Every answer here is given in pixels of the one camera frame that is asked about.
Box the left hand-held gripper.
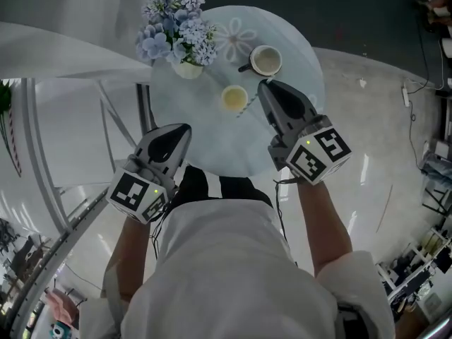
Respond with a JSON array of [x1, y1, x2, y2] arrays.
[[105, 123, 193, 225]]

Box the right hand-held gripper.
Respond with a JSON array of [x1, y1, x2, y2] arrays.
[[256, 79, 353, 186]]

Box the yellow paper cup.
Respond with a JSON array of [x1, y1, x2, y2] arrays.
[[220, 84, 249, 112]]

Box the person's left forearm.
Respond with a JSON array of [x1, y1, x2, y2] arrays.
[[104, 217, 153, 302]]

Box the person's right forearm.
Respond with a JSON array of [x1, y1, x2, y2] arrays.
[[295, 180, 354, 278]]

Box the red striped paper straw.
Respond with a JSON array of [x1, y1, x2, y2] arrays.
[[8, 100, 23, 178]]

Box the round table with tablecloth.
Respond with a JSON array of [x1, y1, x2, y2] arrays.
[[150, 5, 326, 179]]

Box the black and white mug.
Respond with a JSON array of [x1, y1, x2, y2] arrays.
[[237, 44, 283, 77]]

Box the person's black trousers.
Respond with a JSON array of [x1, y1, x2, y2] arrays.
[[172, 165, 275, 210]]

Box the white ribbed vase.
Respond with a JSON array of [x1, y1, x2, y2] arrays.
[[172, 60, 205, 80]]

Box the blue artificial flowers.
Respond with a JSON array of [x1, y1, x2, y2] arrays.
[[135, 0, 219, 67]]

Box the white metal rack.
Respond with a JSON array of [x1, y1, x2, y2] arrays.
[[0, 78, 158, 335]]

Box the person's white shirt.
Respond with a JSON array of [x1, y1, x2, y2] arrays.
[[79, 198, 396, 339]]

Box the thin wooden stick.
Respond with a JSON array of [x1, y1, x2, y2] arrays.
[[375, 184, 394, 233]]

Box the white curved arch panel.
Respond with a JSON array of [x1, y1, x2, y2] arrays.
[[0, 0, 155, 84]]

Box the clear plastic bag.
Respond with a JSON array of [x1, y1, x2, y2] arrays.
[[422, 149, 452, 187]]

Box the black folding stool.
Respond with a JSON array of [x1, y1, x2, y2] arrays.
[[420, 185, 451, 215]]

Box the pink cloth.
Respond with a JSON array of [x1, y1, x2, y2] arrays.
[[44, 287, 81, 326]]

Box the teal toy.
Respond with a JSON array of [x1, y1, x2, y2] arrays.
[[49, 322, 73, 339]]

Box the cluttered black workbench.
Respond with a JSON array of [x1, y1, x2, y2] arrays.
[[376, 224, 452, 317]]

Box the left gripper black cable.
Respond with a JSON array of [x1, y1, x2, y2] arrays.
[[150, 203, 170, 261]]

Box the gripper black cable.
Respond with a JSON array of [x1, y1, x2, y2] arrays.
[[273, 177, 299, 266], [150, 203, 170, 261]]

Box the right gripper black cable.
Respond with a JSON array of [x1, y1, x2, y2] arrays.
[[273, 177, 299, 266]]

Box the black floor cable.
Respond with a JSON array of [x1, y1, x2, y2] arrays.
[[405, 99, 430, 172]]

